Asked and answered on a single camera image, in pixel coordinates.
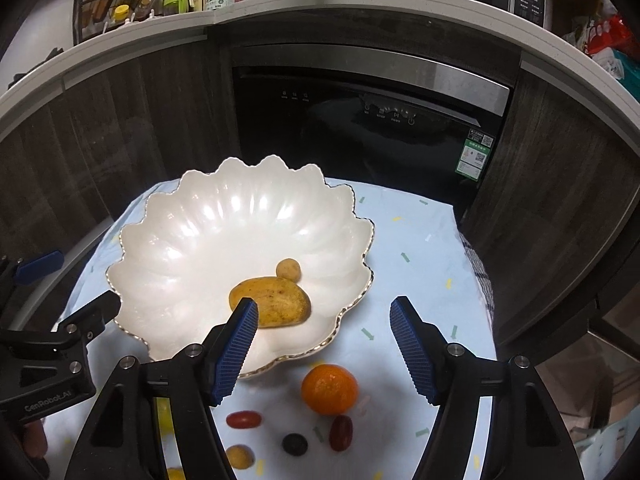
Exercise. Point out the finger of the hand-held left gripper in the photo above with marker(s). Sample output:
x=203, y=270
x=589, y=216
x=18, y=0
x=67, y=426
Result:
x=92, y=315
x=40, y=262

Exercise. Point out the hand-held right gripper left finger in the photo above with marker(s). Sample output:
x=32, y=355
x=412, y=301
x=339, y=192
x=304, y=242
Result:
x=235, y=355

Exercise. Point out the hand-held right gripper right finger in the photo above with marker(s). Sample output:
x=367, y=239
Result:
x=412, y=355

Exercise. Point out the yellow-brown mango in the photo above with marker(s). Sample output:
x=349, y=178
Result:
x=282, y=300

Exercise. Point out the white scalloped bowl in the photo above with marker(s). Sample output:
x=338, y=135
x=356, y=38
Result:
x=200, y=260

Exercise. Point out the person's left hand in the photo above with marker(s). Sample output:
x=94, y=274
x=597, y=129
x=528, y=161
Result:
x=32, y=440

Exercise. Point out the red cherry tomato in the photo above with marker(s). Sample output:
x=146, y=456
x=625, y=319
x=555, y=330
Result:
x=243, y=419

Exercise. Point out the light blue patterned tablecloth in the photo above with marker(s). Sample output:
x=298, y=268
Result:
x=415, y=270

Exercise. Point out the orange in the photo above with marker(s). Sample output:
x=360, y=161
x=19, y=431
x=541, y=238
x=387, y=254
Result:
x=329, y=389

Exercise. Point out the small round yellow fruit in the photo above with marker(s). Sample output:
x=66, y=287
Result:
x=288, y=269
x=239, y=456

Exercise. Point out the checkered cloth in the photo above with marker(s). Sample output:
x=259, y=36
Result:
x=480, y=275

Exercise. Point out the dark red date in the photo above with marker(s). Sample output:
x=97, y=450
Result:
x=340, y=432

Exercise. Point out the dark grape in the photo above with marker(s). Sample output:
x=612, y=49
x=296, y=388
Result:
x=294, y=444

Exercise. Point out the dark wood cabinet door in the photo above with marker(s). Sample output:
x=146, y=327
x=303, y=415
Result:
x=560, y=200
x=125, y=135

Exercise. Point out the black built-in dishwasher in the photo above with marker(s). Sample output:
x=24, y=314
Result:
x=350, y=150

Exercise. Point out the yellow-cap bottle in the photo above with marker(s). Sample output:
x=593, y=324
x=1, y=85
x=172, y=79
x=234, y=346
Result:
x=121, y=14

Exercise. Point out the green plastic jar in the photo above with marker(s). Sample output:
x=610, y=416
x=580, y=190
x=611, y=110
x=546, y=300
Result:
x=176, y=1

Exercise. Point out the white kitchen counter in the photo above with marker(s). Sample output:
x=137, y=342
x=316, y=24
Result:
x=300, y=7

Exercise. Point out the teal packet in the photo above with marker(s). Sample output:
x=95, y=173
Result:
x=622, y=66

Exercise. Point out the red snack packet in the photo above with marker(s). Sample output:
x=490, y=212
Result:
x=607, y=35

